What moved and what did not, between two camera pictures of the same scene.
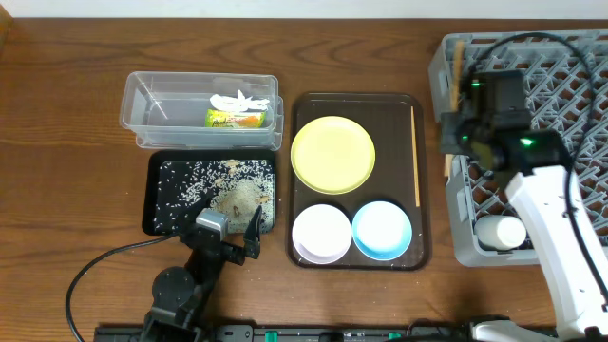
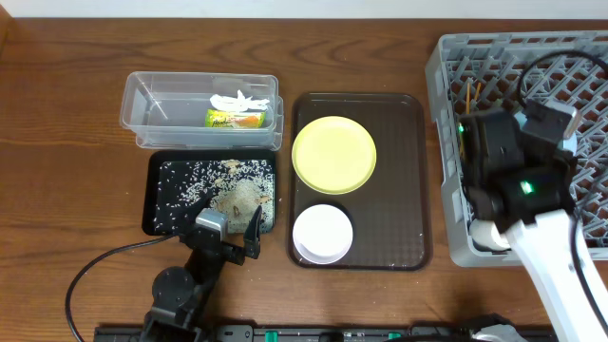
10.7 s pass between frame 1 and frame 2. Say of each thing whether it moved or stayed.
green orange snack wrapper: stayed
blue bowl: moved
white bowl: stayed
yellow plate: stayed
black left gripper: stayed
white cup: stayed
